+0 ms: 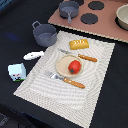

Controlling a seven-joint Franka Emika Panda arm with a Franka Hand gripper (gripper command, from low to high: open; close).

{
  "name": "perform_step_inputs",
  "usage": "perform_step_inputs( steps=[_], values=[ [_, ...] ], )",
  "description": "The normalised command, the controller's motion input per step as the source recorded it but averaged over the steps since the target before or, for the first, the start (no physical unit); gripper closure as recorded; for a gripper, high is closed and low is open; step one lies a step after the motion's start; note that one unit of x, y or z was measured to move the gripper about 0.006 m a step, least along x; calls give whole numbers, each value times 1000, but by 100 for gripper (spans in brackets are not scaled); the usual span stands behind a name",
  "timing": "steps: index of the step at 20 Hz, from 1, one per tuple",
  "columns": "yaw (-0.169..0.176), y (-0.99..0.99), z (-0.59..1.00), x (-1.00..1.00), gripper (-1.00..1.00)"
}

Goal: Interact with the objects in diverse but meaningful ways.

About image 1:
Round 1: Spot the red toy tomato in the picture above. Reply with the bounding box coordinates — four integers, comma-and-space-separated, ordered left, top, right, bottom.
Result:
68, 60, 81, 74

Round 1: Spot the black burner disc front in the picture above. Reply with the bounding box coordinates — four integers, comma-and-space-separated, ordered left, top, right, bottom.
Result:
81, 13, 98, 25

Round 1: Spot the black burner disc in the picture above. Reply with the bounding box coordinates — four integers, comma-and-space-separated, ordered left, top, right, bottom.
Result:
81, 13, 98, 25
75, 0, 84, 6
88, 1, 104, 10

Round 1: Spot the light blue milk carton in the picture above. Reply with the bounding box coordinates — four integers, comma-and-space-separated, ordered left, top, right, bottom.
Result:
8, 63, 26, 81

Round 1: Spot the grey toy frying pan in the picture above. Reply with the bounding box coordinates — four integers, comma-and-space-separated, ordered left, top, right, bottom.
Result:
59, 1, 79, 23

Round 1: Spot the wooden handled toy knife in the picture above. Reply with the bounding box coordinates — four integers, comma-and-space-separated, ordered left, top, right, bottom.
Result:
58, 48, 98, 62

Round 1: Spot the beige woven placemat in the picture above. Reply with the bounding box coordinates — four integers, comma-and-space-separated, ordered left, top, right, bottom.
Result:
14, 31, 115, 128

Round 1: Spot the black burner disc back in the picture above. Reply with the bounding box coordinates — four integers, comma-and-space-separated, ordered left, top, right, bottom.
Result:
88, 1, 104, 10

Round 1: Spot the wooden handled toy fork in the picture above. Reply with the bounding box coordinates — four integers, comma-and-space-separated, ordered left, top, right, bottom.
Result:
44, 71, 85, 89

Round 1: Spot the toy bread loaf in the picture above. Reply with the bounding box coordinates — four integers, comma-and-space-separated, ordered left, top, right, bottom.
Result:
69, 39, 89, 50

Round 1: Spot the cream bowl on stove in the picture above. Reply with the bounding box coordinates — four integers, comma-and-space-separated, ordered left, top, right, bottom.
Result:
116, 4, 128, 30

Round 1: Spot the black burner disc left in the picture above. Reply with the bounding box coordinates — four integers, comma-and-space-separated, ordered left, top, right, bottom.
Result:
75, 0, 84, 6

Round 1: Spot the grey toy pot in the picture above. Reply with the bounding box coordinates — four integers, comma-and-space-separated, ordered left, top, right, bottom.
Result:
32, 21, 57, 47

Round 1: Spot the round wooden plate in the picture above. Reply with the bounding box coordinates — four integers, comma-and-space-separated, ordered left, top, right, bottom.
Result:
56, 54, 82, 78

